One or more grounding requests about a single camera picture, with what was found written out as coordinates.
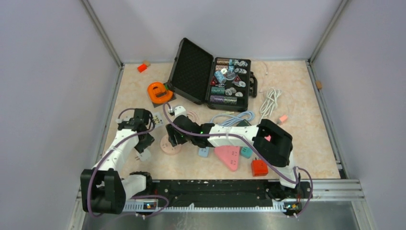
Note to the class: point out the pink triangular power strip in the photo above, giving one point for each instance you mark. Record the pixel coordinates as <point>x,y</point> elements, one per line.
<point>229,156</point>

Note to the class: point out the small red block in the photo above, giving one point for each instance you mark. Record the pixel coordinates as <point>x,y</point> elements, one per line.
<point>142,67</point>

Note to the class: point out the red cube socket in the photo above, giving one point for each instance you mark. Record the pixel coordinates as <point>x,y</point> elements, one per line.
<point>259,168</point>

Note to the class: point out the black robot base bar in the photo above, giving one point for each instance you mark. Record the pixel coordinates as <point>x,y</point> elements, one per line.
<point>226,193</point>

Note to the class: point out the wooden block on rail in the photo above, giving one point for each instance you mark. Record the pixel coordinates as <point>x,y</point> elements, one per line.
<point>319,85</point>

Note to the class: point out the black open carrying case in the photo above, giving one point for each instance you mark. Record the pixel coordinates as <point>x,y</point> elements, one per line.
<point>221,83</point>

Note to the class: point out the light blue power strip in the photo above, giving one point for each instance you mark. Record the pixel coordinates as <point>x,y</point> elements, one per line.
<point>203,152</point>

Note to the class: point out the teal power strip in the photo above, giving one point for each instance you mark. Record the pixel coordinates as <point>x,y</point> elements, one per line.
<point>246,152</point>

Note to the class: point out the pink round plug base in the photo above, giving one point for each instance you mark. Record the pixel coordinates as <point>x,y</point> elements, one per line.
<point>167,147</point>

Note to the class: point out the small wooden block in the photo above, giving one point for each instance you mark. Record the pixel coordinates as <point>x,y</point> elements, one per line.
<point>146,63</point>

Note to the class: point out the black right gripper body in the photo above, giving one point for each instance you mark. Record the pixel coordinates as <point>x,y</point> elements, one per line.
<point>176,138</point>

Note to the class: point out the white plug adapter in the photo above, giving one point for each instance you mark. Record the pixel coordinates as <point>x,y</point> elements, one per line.
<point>143,156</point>

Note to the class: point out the dark green cube socket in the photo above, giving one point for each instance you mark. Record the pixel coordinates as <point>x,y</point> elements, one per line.
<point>244,123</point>

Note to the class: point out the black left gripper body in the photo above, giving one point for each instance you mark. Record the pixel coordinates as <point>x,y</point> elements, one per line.
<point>144,142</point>

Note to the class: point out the small pink plug adapter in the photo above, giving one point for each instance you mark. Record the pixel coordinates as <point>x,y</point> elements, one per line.
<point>282,119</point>

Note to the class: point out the orange tape dispenser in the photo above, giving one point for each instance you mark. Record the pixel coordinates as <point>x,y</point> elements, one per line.
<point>159,93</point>

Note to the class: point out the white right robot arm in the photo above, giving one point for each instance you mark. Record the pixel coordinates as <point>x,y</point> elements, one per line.
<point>268,141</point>

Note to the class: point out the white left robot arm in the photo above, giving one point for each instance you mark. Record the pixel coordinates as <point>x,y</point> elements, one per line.
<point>103,190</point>

